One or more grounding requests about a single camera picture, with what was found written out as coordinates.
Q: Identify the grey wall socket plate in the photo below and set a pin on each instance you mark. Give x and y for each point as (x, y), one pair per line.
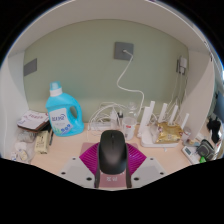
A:
(123, 50)

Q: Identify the black bag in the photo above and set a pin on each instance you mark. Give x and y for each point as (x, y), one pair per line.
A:
(214, 126)

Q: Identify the white wall plug adapter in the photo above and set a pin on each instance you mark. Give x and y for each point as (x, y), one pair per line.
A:
(182, 65)

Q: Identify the gold foil bag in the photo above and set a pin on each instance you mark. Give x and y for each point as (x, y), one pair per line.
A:
(168, 132)

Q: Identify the clear plastic bags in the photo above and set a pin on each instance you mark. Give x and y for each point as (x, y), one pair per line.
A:
(21, 146)

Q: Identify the stack of booklets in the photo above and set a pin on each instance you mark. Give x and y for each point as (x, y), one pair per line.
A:
(31, 120)

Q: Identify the blue detergent bottle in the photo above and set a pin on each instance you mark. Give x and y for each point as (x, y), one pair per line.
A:
(61, 121)

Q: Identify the black computer mouse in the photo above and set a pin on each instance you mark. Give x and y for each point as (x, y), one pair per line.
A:
(112, 151)

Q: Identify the white router with antennas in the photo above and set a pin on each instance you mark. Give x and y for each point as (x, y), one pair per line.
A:
(146, 140)

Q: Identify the white remote control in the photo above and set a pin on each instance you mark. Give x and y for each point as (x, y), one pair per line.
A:
(190, 154)

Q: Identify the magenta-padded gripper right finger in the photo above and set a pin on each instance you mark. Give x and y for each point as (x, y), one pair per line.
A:
(150, 170)

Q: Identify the black computer monitor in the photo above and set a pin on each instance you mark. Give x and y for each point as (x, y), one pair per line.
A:
(220, 108)

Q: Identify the yellow small box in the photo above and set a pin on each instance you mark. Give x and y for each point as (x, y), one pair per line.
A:
(41, 142)

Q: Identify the black zip pouch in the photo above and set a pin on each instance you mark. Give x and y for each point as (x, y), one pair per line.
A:
(205, 148)

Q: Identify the white shelf unit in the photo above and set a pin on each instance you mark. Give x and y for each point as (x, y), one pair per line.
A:
(100, 15)

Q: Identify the grey blank wall plate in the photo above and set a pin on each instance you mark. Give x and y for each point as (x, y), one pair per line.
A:
(30, 67)

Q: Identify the pink printed mouse pad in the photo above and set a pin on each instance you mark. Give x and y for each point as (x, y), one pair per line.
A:
(111, 179)

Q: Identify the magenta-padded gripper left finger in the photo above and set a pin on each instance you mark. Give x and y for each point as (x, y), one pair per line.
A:
(75, 170)

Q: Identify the small white jar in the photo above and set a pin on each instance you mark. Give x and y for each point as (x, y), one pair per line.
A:
(186, 134)

